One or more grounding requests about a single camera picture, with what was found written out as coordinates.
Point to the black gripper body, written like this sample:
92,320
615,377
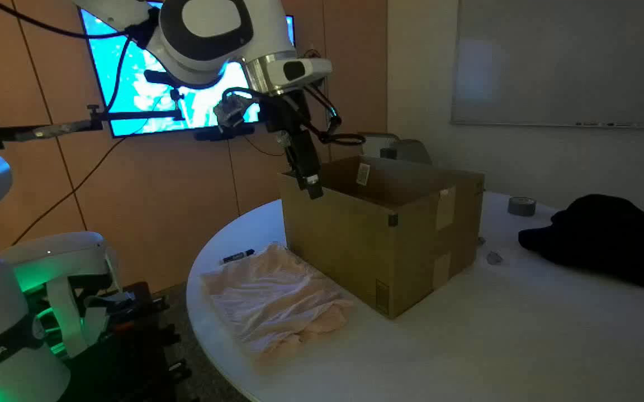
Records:
291,125

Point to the cream cloth towel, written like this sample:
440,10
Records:
273,302

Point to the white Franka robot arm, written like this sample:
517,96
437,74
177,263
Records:
202,29

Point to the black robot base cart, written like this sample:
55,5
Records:
135,343

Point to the open cardboard box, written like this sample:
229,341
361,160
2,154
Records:
381,238

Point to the grey office chair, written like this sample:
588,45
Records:
402,148

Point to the small grey table object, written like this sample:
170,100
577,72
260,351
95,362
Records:
494,257

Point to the grey tape roll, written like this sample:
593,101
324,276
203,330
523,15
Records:
521,206

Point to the black cloth bundle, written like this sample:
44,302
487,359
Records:
613,238

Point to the wall-mounted TV screen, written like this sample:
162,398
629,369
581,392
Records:
135,96

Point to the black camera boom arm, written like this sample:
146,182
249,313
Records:
39,131

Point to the wall whiteboard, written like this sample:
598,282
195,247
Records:
568,63

